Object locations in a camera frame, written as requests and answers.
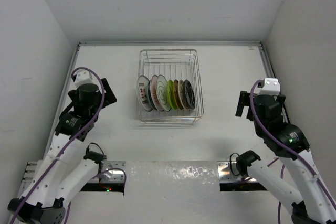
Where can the white plate orange sunburst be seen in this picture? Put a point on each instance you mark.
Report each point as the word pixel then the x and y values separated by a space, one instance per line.
pixel 154 94

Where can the beige cream plate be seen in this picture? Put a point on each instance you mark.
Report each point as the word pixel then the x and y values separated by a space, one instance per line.
pixel 181 94

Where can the white plate green rim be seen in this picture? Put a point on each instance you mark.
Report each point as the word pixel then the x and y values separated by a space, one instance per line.
pixel 161 92

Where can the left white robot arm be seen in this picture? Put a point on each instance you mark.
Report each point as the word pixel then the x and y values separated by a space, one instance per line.
pixel 49 194

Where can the silver wire dish rack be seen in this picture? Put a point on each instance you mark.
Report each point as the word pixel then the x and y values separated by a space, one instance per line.
pixel 180 64

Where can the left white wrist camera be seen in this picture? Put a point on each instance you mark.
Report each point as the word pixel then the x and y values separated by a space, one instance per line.
pixel 82 77

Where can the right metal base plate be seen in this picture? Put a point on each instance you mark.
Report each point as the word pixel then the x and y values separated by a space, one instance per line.
pixel 227 173

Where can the teal blue patterned plate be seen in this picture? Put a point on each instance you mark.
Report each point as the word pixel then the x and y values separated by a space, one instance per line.
pixel 150 97

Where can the white plate red characters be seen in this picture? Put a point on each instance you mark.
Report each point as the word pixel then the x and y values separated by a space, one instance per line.
pixel 142 93

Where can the lime green plate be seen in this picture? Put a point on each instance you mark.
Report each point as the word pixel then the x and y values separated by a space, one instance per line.
pixel 170 95

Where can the black patterned plate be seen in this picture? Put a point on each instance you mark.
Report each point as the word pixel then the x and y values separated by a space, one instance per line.
pixel 190 96

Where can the metal base plate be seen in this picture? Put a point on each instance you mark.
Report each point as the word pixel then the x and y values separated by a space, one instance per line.
pixel 111 172
pixel 227 173

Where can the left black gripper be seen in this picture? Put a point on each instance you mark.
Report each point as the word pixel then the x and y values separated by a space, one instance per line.
pixel 108 98

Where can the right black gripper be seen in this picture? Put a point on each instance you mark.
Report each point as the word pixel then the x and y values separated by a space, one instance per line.
pixel 244 99

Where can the mustard yellow plate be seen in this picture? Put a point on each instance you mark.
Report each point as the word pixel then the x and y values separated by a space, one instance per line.
pixel 176 96

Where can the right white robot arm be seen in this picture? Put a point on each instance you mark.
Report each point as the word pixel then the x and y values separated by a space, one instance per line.
pixel 309 201

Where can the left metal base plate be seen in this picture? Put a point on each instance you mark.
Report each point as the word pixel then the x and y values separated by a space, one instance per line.
pixel 111 172

